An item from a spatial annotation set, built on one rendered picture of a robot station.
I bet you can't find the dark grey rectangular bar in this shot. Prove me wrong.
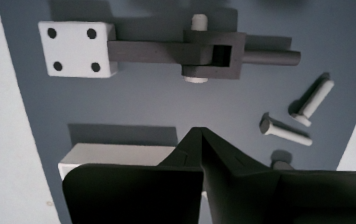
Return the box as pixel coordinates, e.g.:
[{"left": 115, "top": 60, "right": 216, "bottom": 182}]
[{"left": 108, "top": 40, "right": 214, "bottom": 65}]

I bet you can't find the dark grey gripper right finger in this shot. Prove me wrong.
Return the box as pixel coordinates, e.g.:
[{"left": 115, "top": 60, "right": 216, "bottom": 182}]
[{"left": 200, "top": 127, "right": 356, "bottom": 224}]

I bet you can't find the white divided parts tray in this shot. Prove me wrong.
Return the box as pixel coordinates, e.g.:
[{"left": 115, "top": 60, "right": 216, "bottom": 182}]
[{"left": 59, "top": 143, "right": 176, "bottom": 178}]

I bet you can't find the white mounting block with black holes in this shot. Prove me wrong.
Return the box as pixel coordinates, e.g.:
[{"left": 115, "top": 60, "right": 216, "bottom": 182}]
[{"left": 40, "top": 22, "right": 119, "bottom": 77}]

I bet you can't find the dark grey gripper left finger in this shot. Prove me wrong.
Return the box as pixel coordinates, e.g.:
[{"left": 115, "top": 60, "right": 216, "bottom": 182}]
[{"left": 62, "top": 127, "right": 204, "bottom": 224}]

